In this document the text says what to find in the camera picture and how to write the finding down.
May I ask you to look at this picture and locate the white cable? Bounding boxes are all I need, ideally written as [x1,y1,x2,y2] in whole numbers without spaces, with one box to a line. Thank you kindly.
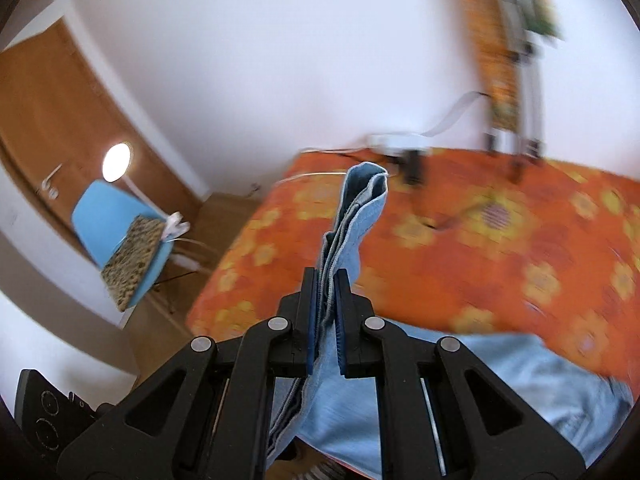
[278,146,374,187]

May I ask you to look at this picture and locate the white power strip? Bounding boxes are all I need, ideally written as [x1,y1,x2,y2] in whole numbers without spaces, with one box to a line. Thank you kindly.
[367,132,432,157]

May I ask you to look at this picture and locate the leopard print cushion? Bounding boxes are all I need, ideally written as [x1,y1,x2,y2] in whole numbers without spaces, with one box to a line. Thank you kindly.
[101,216,165,312]

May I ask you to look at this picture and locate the black power adapter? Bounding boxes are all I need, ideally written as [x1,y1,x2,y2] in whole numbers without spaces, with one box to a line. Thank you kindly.
[401,150,424,186]

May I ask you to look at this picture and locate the wooden door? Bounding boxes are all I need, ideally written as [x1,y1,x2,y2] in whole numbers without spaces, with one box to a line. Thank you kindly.
[1,21,202,248]

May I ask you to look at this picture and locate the round white lamp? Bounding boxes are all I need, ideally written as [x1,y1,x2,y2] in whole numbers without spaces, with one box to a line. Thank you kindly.
[101,142,132,183]

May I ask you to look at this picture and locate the orange patterned hanging cloth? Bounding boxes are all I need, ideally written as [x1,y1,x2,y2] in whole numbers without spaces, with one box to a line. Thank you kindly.
[459,0,562,133]

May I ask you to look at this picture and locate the blue chair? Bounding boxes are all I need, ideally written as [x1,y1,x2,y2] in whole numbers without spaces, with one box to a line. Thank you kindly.
[70,180,177,312]

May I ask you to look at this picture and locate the light blue denim pants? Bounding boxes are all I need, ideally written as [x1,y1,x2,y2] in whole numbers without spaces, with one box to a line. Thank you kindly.
[268,162,639,479]

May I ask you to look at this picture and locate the orange floral bedspread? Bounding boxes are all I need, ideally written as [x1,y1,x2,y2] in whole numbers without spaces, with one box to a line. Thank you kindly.
[186,148,639,387]

